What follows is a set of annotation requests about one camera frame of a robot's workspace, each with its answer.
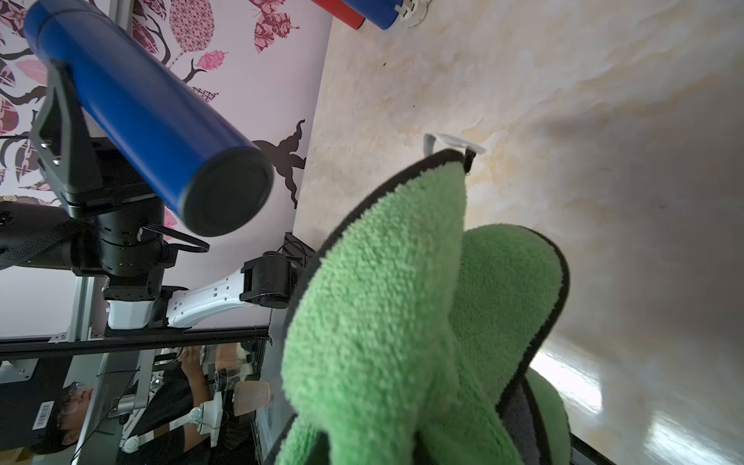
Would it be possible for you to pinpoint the white toaster power cord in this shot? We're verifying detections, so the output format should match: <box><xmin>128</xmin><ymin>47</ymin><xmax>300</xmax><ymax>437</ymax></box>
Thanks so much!
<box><xmin>394</xmin><ymin>0</ymin><xmax>434</xmax><ymax>29</ymax></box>

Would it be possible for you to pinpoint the black monitor screen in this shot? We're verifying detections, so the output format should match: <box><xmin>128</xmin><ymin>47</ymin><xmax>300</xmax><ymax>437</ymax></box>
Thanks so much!
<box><xmin>1</xmin><ymin>350</ymin><xmax>155</xmax><ymax>464</ymax></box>

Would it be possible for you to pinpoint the dark blue thermos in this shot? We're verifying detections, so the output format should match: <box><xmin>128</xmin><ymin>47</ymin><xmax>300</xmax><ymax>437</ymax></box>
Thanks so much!
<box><xmin>24</xmin><ymin>1</ymin><xmax>273</xmax><ymax>238</ymax></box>

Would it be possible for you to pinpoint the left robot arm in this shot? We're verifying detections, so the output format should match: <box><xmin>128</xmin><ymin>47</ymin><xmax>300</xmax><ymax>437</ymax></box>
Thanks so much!
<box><xmin>1</xmin><ymin>60</ymin><xmax>314</xmax><ymax>334</ymax></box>

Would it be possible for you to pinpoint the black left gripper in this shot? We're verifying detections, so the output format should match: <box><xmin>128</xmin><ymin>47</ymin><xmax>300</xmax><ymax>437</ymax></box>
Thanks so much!
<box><xmin>30</xmin><ymin>59</ymin><xmax>165</xmax><ymax>218</ymax></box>

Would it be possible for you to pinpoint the red thermos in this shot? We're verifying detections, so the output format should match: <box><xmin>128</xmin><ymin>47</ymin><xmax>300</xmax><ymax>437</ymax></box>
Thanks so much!
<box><xmin>313</xmin><ymin>0</ymin><xmax>365</xmax><ymax>30</ymax></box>

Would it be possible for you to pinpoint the green and grey cloth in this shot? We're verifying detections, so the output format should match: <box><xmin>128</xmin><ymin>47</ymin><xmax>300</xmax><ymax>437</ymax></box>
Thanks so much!
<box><xmin>265</xmin><ymin>135</ymin><xmax>572</xmax><ymax>464</ymax></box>

